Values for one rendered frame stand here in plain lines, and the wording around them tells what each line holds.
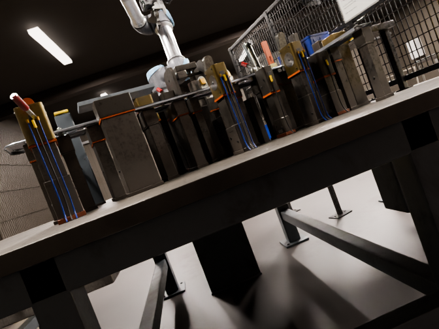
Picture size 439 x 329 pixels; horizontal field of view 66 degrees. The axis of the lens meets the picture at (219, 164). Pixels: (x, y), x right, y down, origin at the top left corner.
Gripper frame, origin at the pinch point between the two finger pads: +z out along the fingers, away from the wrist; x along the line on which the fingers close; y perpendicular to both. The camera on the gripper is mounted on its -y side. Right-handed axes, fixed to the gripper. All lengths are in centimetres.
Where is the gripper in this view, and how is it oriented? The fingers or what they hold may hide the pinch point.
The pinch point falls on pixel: (163, 22)
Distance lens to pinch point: 185.7
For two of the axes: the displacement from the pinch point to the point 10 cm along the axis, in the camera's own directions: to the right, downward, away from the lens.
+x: 3.8, -1.1, -9.2
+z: 3.5, 9.3, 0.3
